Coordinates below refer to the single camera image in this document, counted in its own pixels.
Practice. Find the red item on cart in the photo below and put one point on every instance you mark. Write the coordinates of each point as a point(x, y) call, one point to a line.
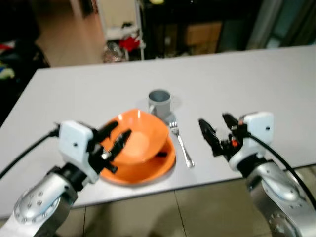
point(130, 43)

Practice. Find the white shelf cart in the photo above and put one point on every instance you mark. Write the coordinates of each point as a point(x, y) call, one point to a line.
point(116, 15)

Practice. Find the shiny crumpled bag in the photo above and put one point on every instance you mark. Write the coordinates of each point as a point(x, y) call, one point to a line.
point(112, 53)

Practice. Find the dark pile of clutter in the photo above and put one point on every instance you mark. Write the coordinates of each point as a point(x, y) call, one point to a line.
point(17, 59)

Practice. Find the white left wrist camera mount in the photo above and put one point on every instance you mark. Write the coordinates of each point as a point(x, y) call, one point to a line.
point(74, 143)

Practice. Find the orange plastic plate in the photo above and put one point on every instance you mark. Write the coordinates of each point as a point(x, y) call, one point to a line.
point(148, 173)

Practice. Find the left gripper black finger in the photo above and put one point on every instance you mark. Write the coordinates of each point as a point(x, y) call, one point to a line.
point(105, 132)
point(120, 145)

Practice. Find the silver metal fork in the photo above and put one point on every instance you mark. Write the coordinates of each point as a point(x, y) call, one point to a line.
point(181, 145)

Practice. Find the dark cabinet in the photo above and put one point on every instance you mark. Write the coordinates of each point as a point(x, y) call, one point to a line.
point(168, 19)

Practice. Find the grey cup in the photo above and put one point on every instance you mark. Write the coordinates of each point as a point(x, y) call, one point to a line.
point(159, 106)

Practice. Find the grey curtain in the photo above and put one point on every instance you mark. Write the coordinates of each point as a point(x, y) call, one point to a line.
point(289, 22)

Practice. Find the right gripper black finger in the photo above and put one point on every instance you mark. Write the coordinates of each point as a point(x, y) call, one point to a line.
point(230, 124)
point(210, 136)

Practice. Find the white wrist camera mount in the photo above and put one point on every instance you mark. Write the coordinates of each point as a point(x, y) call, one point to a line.
point(256, 133)
point(74, 143)

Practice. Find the orange plastic bowl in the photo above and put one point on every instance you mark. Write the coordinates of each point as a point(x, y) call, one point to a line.
point(145, 136)

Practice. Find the brown cardboard box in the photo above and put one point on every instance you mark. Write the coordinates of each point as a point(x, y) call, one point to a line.
point(203, 37)

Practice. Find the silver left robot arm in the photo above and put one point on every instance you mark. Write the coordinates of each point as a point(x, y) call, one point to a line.
point(37, 202)

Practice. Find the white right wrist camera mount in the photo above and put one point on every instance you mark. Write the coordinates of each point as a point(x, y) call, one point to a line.
point(256, 133)

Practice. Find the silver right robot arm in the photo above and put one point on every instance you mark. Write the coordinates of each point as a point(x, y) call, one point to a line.
point(281, 197)

